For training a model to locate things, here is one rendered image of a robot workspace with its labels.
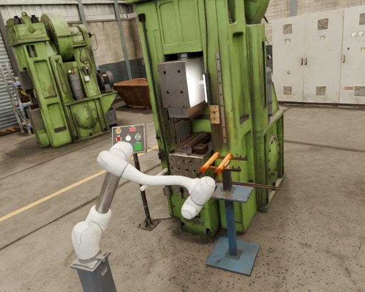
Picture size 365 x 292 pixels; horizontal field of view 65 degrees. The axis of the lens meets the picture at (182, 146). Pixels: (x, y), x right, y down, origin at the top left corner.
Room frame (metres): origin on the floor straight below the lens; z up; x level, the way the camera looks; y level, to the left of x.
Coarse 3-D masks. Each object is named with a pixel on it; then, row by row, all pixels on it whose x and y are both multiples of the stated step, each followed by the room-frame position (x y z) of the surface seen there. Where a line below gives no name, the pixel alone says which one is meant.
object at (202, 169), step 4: (216, 152) 2.33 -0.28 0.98; (212, 156) 2.25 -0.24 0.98; (216, 156) 2.26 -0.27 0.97; (208, 160) 2.18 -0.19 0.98; (212, 160) 2.18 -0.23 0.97; (208, 164) 2.11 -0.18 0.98; (200, 168) 2.04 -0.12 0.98; (204, 168) 2.04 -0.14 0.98; (196, 172) 1.98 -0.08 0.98; (200, 172) 1.98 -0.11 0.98; (196, 176) 1.97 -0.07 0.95
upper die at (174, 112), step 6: (204, 102) 2.83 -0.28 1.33; (168, 108) 2.65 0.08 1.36; (174, 108) 2.61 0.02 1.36; (180, 108) 2.57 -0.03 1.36; (186, 108) 2.54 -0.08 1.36; (192, 108) 2.63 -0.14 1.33; (198, 108) 2.72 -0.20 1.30; (174, 114) 2.61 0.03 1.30; (180, 114) 2.58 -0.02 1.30; (186, 114) 2.54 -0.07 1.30; (192, 114) 2.62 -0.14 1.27
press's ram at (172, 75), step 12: (180, 60) 2.68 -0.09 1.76; (192, 60) 2.62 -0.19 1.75; (168, 72) 2.61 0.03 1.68; (180, 72) 2.54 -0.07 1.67; (192, 72) 2.60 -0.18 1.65; (204, 72) 2.77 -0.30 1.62; (168, 84) 2.62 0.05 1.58; (180, 84) 2.55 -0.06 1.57; (192, 84) 2.58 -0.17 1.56; (204, 84) 2.75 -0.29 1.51; (168, 96) 2.64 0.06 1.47; (180, 96) 2.56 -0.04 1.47; (192, 96) 2.56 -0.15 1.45; (204, 96) 2.73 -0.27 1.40
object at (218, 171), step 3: (225, 156) 2.21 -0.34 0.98; (228, 156) 2.20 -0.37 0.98; (225, 159) 2.15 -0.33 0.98; (228, 159) 2.18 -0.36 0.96; (222, 162) 2.10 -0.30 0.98; (225, 162) 2.11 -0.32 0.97; (219, 165) 2.06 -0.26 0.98; (222, 165) 2.05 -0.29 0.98; (216, 168) 2.00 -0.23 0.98; (219, 168) 2.01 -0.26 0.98; (222, 168) 2.04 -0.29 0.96; (216, 171) 1.93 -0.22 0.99; (219, 171) 1.98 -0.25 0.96; (216, 174) 1.93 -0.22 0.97; (213, 177) 1.92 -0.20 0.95; (216, 177) 1.91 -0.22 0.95
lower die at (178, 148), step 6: (198, 132) 2.94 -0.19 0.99; (204, 132) 2.88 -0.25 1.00; (210, 132) 2.88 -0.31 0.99; (186, 138) 2.81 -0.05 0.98; (198, 138) 2.72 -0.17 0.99; (210, 138) 2.87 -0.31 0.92; (180, 144) 2.63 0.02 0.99; (192, 144) 2.58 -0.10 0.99; (174, 150) 2.65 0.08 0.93; (180, 150) 2.61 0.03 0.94; (186, 150) 2.57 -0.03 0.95
